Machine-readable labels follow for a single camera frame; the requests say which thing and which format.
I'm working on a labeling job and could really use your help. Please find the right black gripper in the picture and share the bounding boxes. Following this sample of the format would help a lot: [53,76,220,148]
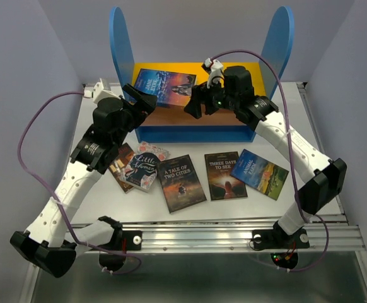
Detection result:
[182,74,239,119]

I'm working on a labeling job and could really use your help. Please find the Jane Eyre book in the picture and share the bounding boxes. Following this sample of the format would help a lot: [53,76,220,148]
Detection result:
[134,68,197,109]

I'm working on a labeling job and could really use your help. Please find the A Tale of Two Cities book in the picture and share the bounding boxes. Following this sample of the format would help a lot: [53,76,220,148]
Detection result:
[156,155,207,213]

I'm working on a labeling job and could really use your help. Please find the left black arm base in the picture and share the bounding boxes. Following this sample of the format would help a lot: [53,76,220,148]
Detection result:
[86,216,143,275]

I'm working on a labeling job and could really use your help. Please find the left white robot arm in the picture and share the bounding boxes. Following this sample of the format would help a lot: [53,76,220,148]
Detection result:
[10,83,157,278]

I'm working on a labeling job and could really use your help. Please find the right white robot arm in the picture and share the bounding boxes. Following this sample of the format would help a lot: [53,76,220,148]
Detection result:
[184,60,347,246]

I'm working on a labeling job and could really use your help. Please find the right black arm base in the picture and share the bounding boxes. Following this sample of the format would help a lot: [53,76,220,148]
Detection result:
[248,229,310,270]

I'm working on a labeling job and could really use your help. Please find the blue yellow wooden bookshelf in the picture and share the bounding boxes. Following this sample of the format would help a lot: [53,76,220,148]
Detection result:
[108,6,295,143]

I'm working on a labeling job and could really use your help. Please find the Little Women book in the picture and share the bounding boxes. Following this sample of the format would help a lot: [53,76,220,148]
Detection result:
[119,141,170,192]

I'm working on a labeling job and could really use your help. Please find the brown book far left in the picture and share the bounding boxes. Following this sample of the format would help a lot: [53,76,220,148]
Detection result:
[108,143,134,194]

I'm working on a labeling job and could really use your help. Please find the Three Days to See book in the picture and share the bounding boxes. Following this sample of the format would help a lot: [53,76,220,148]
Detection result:
[204,151,248,201]

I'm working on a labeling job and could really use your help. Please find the Animal Farm book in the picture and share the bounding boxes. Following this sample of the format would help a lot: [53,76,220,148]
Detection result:
[231,149,289,201]

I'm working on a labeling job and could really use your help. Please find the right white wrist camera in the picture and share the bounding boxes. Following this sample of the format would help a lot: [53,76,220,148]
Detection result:
[202,58,224,88]

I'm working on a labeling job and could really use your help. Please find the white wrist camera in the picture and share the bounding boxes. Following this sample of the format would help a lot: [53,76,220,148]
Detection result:
[202,58,224,88]
[83,78,116,104]

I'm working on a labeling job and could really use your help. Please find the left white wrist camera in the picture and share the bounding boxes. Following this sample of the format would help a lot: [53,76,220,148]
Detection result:
[83,78,116,104]

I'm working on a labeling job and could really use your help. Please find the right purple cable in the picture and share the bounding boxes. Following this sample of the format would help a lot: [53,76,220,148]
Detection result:
[211,49,331,273]

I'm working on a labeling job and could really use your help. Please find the purple cable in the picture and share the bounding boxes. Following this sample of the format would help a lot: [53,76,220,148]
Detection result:
[16,91,142,275]
[211,49,331,273]

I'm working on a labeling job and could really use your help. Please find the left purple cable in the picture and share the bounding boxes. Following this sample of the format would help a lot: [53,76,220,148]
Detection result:
[16,91,142,275]

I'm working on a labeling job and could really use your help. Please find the aluminium mounting rail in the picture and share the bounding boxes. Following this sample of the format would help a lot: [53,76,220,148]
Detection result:
[32,215,366,255]

